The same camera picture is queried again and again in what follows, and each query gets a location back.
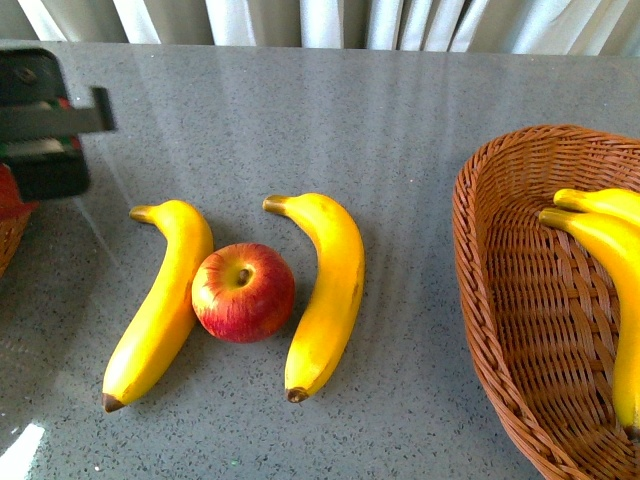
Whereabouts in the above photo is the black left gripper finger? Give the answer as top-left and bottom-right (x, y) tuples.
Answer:
(1, 87), (116, 140)

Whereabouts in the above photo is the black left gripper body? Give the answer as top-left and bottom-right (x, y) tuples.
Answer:
(1, 48), (90, 202)

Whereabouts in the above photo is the red apple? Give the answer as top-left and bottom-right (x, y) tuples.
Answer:
(0, 164), (39, 220)
(192, 243), (296, 343)

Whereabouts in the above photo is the yellow banana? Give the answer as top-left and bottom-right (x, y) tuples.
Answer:
(263, 193), (365, 403)
(102, 200), (214, 413)

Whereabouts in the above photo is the left wicker basket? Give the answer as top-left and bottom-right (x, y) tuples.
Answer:
(0, 212), (31, 276)

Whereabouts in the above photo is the wicker basket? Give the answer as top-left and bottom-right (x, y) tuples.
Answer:
(452, 125), (639, 479)
(0, 212), (31, 276)

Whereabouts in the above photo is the right wicker basket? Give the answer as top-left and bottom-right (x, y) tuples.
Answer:
(452, 125), (639, 479)

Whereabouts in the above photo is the white pleated curtain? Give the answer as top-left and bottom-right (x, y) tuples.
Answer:
(1, 0), (639, 57)

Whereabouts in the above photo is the rear banana in basket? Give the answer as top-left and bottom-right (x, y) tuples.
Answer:
(553, 188), (640, 226)

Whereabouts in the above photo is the banana in basket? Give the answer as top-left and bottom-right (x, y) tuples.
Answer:
(553, 188), (640, 226)
(538, 208), (639, 442)

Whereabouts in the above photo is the front banana in basket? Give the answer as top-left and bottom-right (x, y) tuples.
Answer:
(538, 208), (639, 442)

